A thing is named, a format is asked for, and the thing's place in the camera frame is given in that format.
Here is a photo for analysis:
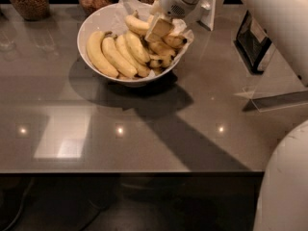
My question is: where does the white paper bowl liner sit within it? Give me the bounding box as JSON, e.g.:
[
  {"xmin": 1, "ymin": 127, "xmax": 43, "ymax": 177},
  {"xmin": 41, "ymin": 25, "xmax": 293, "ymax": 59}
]
[{"xmin": 119, "ymin": 0, "xmax": 193, "ymax": 83}]

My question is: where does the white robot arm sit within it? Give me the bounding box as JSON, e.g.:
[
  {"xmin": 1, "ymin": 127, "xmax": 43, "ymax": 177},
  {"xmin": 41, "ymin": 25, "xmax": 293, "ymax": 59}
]
[{"xmin": 152, "ymin": 0, "xmax": 308, "ymax": 231}]

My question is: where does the clear acrylic stand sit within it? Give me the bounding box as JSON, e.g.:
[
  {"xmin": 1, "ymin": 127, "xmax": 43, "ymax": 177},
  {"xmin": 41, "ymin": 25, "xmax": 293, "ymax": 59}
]
[{"xmin": 235, "ymin": 87, "xmax": 308, "ymax": 112}]

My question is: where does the left glass jar with nuts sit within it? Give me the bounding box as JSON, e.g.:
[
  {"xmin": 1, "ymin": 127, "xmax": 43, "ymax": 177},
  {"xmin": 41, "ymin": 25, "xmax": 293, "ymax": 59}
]
[{"xmin": 10, "ymin": 0, "xmax": 50, "ymax": 21}]

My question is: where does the small right yellow banana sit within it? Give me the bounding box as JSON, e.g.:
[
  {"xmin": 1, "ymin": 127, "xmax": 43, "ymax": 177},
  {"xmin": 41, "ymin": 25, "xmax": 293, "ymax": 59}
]
[{"xmin": 163, "ymin": 35, "xmax": 187, "ymax": 49}]

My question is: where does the white ceramic bowl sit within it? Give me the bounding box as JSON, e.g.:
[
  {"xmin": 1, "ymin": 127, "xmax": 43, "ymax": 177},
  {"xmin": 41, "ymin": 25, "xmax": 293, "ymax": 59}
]
[{"xmin": 76, "ymin": 2, "xmax": 189, "ymax": 88}]

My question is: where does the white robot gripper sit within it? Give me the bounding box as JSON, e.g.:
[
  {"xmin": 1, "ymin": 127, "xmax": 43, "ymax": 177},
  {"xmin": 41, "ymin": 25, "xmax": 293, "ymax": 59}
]
[{"xmin": 145, "ymin": 0, "xmax": 200, "ymax": 42}]

